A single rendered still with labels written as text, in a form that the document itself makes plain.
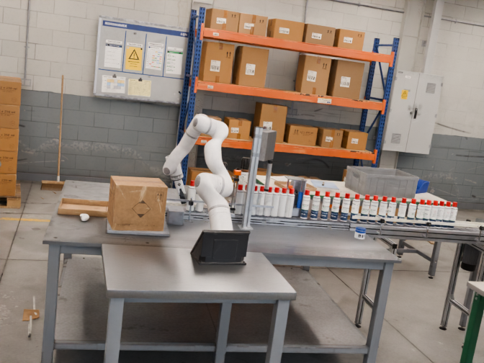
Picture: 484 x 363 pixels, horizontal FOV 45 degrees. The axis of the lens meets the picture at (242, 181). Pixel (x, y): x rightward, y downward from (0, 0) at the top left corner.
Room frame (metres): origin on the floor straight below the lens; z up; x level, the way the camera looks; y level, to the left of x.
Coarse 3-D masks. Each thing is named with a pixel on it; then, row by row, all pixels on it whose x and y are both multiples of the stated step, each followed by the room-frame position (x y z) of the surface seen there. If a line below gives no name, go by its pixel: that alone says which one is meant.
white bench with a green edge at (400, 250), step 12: (264, 180) 5.61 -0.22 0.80; (324, 180) 6.04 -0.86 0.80; (312, 192) 5.31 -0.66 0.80; (324, 192) 5.38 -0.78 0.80; (348, 192) 5.54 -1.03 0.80; (360, 204) 5.41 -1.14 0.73; (408, 204) 5.50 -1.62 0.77; (432, 204) 5.58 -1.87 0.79; (444, 204) 5.62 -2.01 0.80; (396, 252) 5.91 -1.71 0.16; (408, 252) 5.95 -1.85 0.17; (420, 252) 5.92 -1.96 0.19; (432, 252) 5.71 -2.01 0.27; (432, 264) 5.67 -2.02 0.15
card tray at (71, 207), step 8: (64, 200) 3.70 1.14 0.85; (72, 200) 3.72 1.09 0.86; (80, 200) 3.73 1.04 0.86; (88, 200) 3.74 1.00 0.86; (96, 200) 3.75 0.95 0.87; (64, 208) 3.46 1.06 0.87; (72, 208) 3.61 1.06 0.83; (80, 208) 3.63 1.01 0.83; (88, 208) 3.66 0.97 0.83; (96, 208) 3.68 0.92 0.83; (104, 208) 3.71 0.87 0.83; (96, 216) 3.51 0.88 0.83; (104, 216) 3.52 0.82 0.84
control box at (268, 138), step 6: (264, 132) 3.70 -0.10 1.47; (270, 132) 3.73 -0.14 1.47; (276, 132) 3.83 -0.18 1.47; (264, 138) 3.70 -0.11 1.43; (270, 138) 3.74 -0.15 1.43; (264, 144) 3.70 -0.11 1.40; (270, 144) 3.76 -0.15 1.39; (264, 150) 3.69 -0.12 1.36; (270, 150) 3.77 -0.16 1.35; (264, 156) 3.69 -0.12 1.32; (270, 156) 3.79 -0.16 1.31
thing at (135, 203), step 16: (112, 176) 3.40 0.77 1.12; (128, 176) 3.46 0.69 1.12; (112, 192) 3.30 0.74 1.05; (128, 192) 3.24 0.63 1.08; (144, 192) 3.27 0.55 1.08; (160, 192) 3.30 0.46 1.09; (112, 208) 3.25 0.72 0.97; (128, 208) 3.24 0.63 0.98; (144, 208) 3.27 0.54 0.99; (160, 208) 3.31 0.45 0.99; (112, 224) 3.21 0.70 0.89; (128, 224) 3.24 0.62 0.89; (144, 224) 3.27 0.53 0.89; (160, 224) 3.31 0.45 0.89
